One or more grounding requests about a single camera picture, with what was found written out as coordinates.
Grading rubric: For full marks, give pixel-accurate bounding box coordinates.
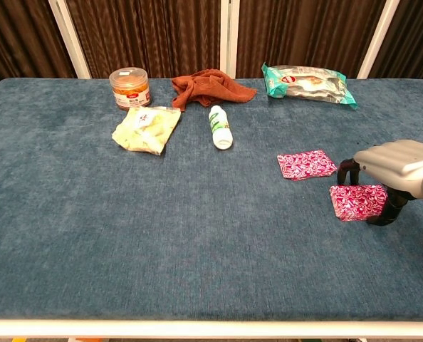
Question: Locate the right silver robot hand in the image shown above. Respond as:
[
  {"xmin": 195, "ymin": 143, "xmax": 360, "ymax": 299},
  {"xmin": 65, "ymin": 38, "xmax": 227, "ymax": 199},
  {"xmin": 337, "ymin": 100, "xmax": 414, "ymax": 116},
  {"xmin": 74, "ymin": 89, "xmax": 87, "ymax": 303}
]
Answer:
[{"xmin": 335, "ymin": 139, "xmax": 423, "ymax": 227}]

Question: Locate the pink patterned packet stack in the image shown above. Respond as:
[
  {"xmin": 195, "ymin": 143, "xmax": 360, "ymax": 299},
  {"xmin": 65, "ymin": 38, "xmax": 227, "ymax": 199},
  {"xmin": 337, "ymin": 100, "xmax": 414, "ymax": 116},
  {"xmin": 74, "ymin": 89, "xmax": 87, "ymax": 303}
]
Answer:
[{"xmin": 328, "ymin": 184, "xmax": 389, "ymax": 222}]

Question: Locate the teal clear snack package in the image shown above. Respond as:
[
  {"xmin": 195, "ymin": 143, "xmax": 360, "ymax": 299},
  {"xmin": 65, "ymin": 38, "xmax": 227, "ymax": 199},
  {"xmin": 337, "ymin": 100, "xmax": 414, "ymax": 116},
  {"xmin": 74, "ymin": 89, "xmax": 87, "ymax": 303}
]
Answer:
[{"xmin": 261, "ymin": 61, "xmax": 359, "ymax": 110}]

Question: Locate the brown curtain panel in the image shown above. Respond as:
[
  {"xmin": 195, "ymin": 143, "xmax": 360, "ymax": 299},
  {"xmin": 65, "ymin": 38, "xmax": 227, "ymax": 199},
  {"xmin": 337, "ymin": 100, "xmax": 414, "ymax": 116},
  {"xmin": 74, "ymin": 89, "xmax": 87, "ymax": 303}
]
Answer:
[
  {"xmin": 370, "ymin": 0, "xmax": 423, "ymax": 80},
  {"xmin": 0, "ymin": 0, "xmax": 78, "ymax": 95},
  {"xmin": 236, "ymin": 0, "xmax": 390, "ymax": 79},
  {"xmin": 64, "ymin": 0, "xmax": 221, "ymax": 79}
]

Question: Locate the white bottle with green label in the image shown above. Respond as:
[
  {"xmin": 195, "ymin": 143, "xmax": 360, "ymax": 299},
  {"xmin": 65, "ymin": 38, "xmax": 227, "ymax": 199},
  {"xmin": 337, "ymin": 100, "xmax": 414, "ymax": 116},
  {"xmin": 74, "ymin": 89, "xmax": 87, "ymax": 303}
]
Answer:
[{"xmin": 207, "ymin": 105, "xmax": 234, "ymax": 150}]

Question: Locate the rust brown towel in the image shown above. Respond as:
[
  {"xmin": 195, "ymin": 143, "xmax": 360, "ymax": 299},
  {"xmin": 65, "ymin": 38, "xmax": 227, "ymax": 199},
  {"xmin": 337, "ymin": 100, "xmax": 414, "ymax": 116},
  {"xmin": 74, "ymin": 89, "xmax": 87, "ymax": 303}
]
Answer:
[{"xmin": 170, "ymin": 68, "xmax": 259, "ymax": 113}]

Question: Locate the blue fabric table cover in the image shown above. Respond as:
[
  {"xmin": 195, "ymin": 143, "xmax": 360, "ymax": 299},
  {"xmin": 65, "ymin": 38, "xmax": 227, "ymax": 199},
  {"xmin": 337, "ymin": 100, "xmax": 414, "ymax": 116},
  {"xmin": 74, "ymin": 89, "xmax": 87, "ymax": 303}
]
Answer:
[{"xmin": 0, "ymin": 77, "xmax": 423, "ymax": 321}]

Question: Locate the pale yellow snack bag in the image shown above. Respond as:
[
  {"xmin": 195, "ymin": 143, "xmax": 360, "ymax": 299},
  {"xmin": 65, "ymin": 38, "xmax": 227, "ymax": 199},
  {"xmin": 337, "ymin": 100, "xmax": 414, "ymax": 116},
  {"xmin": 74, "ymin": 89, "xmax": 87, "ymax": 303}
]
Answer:
[{"xmin": 111, "ymin": 105, "xmax": 182, "ymax": 156}]

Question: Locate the clear jar with orange snacks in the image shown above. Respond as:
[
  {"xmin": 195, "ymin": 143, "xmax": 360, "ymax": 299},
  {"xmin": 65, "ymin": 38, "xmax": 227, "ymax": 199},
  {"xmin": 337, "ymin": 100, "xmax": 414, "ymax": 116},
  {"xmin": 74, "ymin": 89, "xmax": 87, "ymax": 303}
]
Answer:
[{"xmin": 108, "ymin": 66, "xmax": 152, "ymax": 112}]

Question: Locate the white partition frame post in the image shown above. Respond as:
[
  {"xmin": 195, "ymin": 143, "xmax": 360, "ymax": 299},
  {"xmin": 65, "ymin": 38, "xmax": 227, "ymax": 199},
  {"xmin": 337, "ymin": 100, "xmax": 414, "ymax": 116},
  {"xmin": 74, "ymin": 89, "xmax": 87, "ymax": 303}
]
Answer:
[
  {"xmin": 48, "ymin": 0, "xmax": 92, "ymax": 80},
  {"xmin": 355, "ymin": 0, "xmax": 401, "ymax": 80},
  {"xmin": 219, "ymin": 0, "xmax": 241, "ymax": 79}
]

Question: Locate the white table edge frame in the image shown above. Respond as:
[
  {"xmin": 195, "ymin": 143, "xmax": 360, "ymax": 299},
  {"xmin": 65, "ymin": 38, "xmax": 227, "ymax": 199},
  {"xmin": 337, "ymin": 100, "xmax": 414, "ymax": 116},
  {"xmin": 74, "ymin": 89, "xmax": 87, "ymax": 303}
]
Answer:
[{"xmin": 0, "ymin": 318, "xmax": 423, "ymax": 339}]

